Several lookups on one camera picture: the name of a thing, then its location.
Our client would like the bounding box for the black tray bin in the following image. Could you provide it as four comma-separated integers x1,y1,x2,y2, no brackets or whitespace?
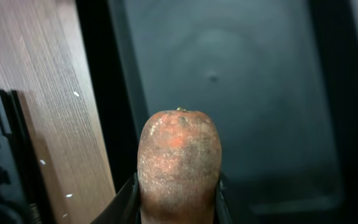
76,0,358,223

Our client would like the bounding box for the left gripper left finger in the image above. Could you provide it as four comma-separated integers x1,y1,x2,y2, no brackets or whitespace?
91,172,140,224

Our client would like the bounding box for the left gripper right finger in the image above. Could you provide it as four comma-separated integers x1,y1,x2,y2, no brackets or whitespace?
214,172,232,224

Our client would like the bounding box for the orange carrot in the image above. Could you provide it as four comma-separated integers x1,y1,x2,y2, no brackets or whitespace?
137,108,222,224

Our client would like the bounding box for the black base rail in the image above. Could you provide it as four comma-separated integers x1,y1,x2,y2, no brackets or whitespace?
0,90,55,224

